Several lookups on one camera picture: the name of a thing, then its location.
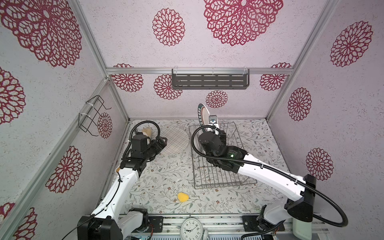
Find white blue grid plate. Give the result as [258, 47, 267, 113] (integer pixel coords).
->
[162, 127, 190, 155]

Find green red rimmed plate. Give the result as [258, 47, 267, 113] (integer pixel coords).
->
[198, 104, 211, 126]

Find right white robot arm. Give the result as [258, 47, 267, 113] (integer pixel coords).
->
[191, 125, 349, 240]

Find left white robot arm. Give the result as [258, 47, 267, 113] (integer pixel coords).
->
[75, 120, 168, 240]

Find tan oblong sponge block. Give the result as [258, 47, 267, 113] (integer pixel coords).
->
[142, 128, 153, 139]

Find yellow sponge piece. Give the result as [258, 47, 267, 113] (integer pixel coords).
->
[178, 193, 190, 203]

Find white analog clock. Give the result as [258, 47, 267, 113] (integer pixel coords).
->
[180, 218, 204, 240]

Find metal wire dish rack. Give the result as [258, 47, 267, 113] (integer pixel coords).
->
[188, 121, 258, 190]

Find dark metal wall shelf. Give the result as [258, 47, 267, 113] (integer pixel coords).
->
[171, 69, 250, 90]

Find black wire wall basket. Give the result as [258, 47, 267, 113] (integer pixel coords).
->
[78, 95, 113, 139]

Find metal base rail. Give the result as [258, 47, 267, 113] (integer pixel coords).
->
[77, 213, 331, 240]

